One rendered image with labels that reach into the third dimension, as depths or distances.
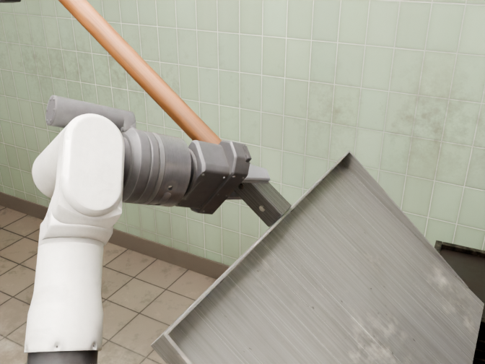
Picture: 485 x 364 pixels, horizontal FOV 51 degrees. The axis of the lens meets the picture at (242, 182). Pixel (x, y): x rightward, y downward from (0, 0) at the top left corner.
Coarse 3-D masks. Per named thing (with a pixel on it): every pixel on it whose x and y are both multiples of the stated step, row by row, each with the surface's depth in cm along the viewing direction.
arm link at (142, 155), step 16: (48, 112) 57; (64, 112) 56; (80, 112) 57; (96, 112) 58; (112, 112) 59; (128, 112) 61; (128, 128) 60; (128, 144) 58; (144, 144) 57; (48, 160) 55; (128, 160) 57; (144, 160) 57; (32, 176) 59; (48, 176) 56; (128, 176) 57; (144, 176) 57; (48, 192) 58; (128, 192) 57; (144, 192) 58
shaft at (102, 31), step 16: (64, 0) 73; (80, 0) 73; (80, 16) 73; (96, 16) 73; (96, 32) 72; (112, 32) 72; (112, 48) 72; (128, 48) 72; (128, 64) 72; (144, 64) 72; (144, 80) 71; (160, 80) 72; (160, 96) 71; (176, 96) 71; (176, 112) 71; (192, 112) 71; (192, 128) 70; (208, 128) 71
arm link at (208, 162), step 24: (168, 144) 60; (192, 144) 64; (216, 144) 65; (240, 144) 65; (168, 168) 58; (192, 168) 62; (216, 168) 62; (240, 168) 63; (168, 192) 60; (192, 192) 64; (216, 192) 66
